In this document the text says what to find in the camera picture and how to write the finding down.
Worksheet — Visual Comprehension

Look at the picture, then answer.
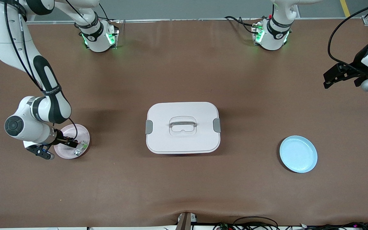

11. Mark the white lidded storage box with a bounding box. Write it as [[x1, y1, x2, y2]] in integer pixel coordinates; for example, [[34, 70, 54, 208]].
[[146, 102, 221, 155]]

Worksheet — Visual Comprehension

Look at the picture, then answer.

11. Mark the tangled cable bundle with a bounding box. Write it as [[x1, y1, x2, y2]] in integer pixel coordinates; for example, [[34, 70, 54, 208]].
[[213, 221, 368, 230]]

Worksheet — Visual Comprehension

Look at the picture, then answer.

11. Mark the green push button switch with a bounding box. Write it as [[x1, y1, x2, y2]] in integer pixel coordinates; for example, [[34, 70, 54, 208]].
[[74, 141, 88, 157]]

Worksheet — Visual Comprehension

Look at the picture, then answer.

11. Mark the light blue round plate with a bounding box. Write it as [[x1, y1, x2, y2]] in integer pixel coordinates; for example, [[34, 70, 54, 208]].
[[279, 135, 318, 173]]

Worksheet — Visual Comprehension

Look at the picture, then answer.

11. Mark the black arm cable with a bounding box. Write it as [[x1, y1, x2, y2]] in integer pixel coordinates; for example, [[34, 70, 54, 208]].
[[328, 0, 368, 69], [4, 0, 79, 141]]

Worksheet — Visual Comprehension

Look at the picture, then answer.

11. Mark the brown table cover mat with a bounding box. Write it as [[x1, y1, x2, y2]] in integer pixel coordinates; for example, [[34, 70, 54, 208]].
[[0, 19, 368, 229]]

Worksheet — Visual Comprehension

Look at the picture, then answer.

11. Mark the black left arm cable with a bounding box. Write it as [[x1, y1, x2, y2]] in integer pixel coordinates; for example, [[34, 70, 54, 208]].
[[328, 0, 368, 69]]

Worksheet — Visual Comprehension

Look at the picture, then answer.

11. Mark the pink round plate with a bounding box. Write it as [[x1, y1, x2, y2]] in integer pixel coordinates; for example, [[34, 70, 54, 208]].
[[54, 124, 90, 159]]

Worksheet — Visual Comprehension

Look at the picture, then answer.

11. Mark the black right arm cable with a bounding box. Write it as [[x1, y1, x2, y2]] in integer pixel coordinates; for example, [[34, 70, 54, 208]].
[[4, 0, 79, 141]]

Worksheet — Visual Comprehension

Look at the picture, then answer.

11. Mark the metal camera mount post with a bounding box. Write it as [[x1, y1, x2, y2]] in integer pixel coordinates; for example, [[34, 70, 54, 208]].
[[175, 212, 198, 230]]

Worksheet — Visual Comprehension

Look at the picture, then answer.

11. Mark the black cable loop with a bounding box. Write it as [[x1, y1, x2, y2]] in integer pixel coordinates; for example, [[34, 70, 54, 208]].
[[233, 216, 279, 230]]

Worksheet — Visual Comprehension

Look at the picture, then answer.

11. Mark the black base power cable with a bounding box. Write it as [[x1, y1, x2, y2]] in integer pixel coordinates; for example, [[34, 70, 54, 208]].
[[98, 3, 120, 23], [224, 15, 261, 34]]

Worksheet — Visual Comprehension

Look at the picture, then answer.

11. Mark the aluminium table edge rail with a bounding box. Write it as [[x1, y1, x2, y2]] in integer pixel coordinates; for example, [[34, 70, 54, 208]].
[[27, 18, 368, 25]]

